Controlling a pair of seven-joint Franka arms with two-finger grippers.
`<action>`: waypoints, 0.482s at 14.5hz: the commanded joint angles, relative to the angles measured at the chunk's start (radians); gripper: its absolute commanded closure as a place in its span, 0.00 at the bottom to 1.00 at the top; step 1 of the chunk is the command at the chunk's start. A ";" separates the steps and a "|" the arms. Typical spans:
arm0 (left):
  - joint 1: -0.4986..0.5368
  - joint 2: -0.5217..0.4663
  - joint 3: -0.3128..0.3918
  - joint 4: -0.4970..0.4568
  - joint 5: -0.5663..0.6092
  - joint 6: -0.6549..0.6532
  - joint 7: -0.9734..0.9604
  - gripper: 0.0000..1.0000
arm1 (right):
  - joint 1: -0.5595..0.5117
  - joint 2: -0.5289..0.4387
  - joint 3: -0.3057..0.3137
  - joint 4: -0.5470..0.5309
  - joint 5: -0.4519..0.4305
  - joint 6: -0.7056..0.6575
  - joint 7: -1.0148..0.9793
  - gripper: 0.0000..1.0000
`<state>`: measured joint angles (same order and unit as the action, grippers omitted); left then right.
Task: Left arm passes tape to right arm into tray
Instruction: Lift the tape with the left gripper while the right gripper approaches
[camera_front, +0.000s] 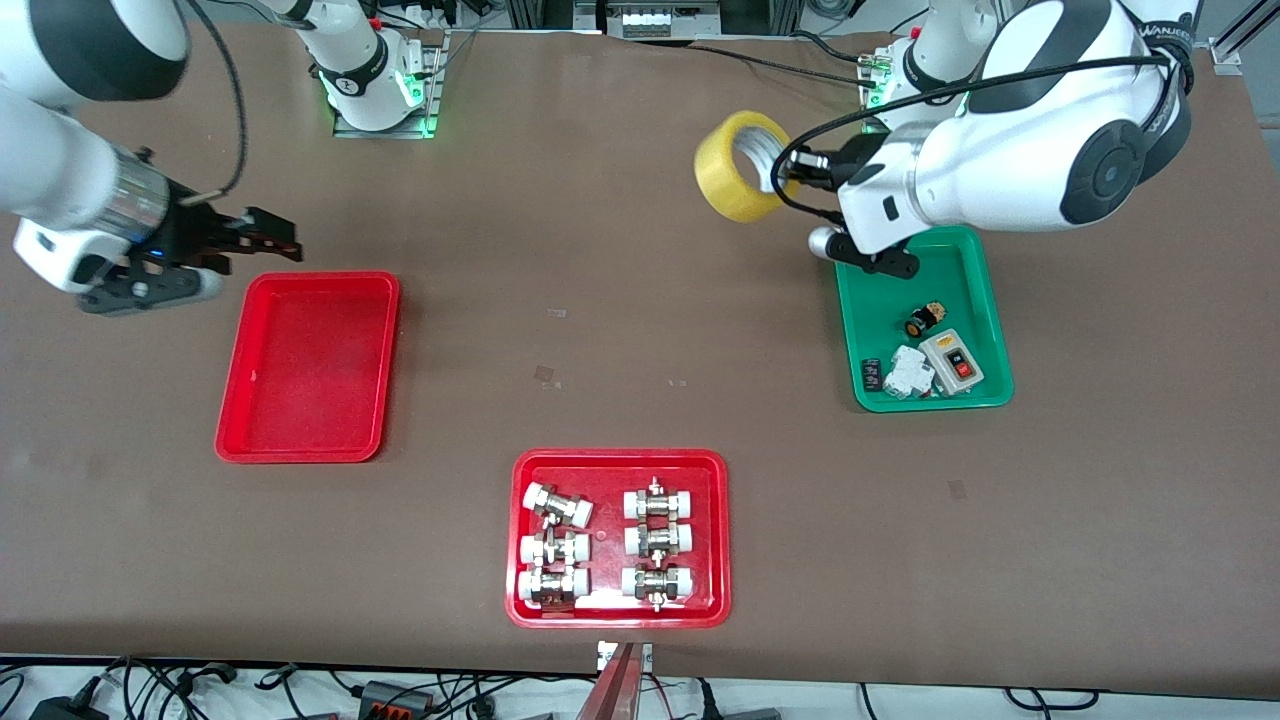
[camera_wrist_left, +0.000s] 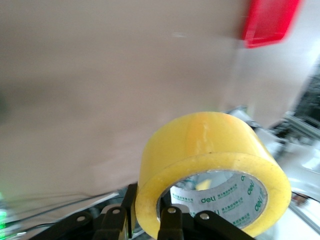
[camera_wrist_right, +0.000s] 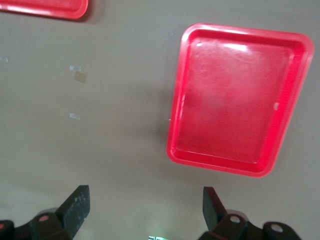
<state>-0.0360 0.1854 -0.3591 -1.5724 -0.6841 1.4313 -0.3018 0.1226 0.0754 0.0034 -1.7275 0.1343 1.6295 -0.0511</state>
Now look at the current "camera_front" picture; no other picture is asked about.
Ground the yellow tape roll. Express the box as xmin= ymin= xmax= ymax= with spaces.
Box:
xmin=694 ymin=110 xmax=801 ymax=224

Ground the empty red plastic tray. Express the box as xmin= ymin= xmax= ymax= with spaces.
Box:
xmin=214 ymin=271 xmax=402 ymax=465

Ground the green plastic tray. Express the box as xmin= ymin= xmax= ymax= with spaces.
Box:
xmin=835 ymin=225 xmax=1015 ymax=413

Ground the red tray with fittings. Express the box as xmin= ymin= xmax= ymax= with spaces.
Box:
xmin=505 ymin=448 xmax=733 ymax=630

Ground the white circuit breaker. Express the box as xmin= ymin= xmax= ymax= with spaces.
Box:
xmin=883 ymin=345 xmax=939 ymax=402

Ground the white capped metal pipe fitting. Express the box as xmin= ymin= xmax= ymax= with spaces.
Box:
xmin=621 ymin=562 xmax=697 ymax=612
xmin=523 ymin=483 xmax=595 ymax=529
xmin=624 ymin=520 xmax=696 ymax=558
xmin=623 ymin=477 xmax=698 ymax=522
xmin=519 ymin=530 xmax=592 ymax=568
xmin=517 ymin=566 xmax=592 ymax=610

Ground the black orange power box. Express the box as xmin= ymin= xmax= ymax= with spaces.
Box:
xmin=357 ymin=679 xmax=437 ymax=718

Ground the black power adapter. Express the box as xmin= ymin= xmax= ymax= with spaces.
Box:
xmin=30 ymin=694 xmax=107 ymax=720

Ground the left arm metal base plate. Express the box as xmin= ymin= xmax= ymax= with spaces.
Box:
xmin=860 ymin=45 xmax=901 ymax=136

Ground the black cable on table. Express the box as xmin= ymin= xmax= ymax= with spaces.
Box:
xmin=690 ymin=44 xmax=881 ymax=87
xmin=788 ymin=30 xmax=886 ymax=67

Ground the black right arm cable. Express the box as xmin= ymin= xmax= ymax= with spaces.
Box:
xmin=180 ymin=0 xmax=249 ymax=207

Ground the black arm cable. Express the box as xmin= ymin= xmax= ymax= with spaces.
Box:
xmin=180 ymin=0 xmax=249 ymax=207
xmin=770 ymin=50 xmax=1193 ymax=224

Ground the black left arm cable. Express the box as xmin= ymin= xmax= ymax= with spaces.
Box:
xmin=770 ymin=50 xmax=1193 ymax=224

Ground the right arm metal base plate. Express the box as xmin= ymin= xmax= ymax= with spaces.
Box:
xmin=333 ymin=30 xmax=446 ymax=140

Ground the grey switch box red button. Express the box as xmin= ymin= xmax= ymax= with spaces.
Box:
xmin=920 ymin=328 xmax=986 ymax=395

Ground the aluminium frame profile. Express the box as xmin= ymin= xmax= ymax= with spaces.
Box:
xmin=1208 ymin=0 xmax=1280 ymax=77

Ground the reddish aluminium camera bar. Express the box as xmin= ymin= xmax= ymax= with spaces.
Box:
xmin=574 ymin=640 xmax=655 ymax=720

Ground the black floor cable loop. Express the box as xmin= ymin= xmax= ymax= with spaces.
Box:
xmin=1003 ymin=686 xmax=1103 ymax=713

